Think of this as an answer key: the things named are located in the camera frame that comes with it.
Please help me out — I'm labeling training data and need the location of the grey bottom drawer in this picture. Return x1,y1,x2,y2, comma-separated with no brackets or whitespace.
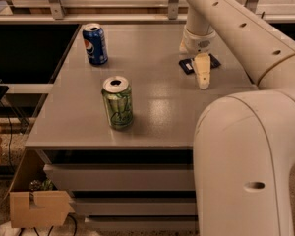
85,216,198,231

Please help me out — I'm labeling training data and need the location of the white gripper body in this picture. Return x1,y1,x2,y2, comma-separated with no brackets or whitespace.
182,27,216,54

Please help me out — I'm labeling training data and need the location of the blue pepsi can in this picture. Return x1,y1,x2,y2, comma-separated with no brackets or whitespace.
82,23,108,66

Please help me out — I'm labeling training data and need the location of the grey middle drawer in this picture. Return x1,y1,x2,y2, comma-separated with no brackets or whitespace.
70,198,197,216

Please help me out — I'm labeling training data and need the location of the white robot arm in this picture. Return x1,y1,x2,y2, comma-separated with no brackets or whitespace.
186,0,295,236

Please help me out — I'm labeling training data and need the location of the grey top drawer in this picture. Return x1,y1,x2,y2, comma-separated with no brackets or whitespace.
44,164,195,191

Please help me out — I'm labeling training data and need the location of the grey drawer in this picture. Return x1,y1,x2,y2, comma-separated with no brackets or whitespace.
85,216,198,231
44,164,195,191
70,198,197,216

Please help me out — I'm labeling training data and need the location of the black cable on floor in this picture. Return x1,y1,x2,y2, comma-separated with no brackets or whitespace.
0,98,18,174

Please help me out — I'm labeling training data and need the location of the cardboard box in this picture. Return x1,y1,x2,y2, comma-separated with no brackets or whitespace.
8,150,72,228

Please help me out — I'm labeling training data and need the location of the dark blue rxbar wrapper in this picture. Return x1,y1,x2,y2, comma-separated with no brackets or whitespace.
179,54,221,75

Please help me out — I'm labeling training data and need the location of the green soda can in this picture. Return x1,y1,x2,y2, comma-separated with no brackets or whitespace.
101,76,133,130

